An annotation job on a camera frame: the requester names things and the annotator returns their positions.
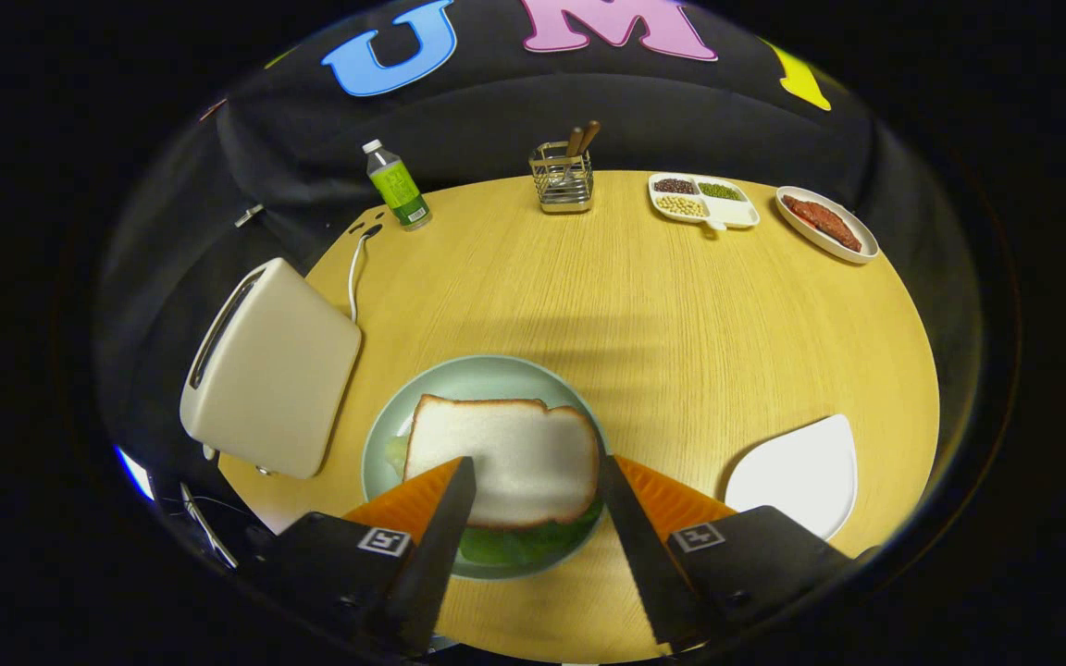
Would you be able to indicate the green lettuce leaf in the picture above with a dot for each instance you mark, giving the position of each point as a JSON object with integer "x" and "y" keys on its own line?
{"x": 514, "y": 546}

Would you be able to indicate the green mung beans pile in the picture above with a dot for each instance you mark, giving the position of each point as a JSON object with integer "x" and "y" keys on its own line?
{"x": 721, "y": 191}

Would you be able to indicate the dark red beans pile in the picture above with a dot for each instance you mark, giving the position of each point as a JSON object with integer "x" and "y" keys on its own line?
{"x": 674, "y": 186}

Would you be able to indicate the plain white bread slice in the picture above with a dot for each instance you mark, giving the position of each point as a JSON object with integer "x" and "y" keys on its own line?
{"x": 514, "y": 453}

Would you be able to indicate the white toaster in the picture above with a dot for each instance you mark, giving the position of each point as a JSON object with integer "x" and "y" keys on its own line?
{"x": 283, "y": 379}

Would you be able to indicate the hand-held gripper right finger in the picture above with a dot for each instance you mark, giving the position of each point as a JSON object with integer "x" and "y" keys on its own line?
{"x": 639, "y": 546}

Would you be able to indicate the red clip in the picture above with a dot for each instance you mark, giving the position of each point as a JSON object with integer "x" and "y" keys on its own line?
{"x": 214, "y": 109}

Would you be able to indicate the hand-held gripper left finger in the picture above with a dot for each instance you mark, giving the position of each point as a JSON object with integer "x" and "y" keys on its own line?
{"x": 431, "y": 555}

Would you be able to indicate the black backdrop cloth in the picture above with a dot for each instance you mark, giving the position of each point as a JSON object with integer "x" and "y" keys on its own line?
{"x": 496, "y": 102}

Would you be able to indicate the green label water bottle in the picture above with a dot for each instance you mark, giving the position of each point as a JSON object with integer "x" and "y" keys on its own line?
{"x": 399, "y": 190}

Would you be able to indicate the white divided dish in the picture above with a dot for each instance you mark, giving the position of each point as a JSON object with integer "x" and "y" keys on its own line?
{"x": 732, "y": 215}

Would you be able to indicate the yellow soybeans pile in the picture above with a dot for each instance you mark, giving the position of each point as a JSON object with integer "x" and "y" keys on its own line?
{"x": 681, "y": 206}

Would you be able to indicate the light green round plate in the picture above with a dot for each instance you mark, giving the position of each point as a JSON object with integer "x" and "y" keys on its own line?
{"x": 468, "y": 375}

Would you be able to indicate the silver clip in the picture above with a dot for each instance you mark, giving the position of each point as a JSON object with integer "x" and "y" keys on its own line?
{"x": 249, "y": 215}

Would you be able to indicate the lit screen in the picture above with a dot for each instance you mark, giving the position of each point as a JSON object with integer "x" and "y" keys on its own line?
{"x": 133, "y": 472}

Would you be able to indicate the white oval plate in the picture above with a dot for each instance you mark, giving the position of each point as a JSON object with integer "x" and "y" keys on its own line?
{"x": 861, "y": 250}

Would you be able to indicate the red meat slice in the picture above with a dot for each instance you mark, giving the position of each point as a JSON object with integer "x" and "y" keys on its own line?
{"x": 824, "y": 222}

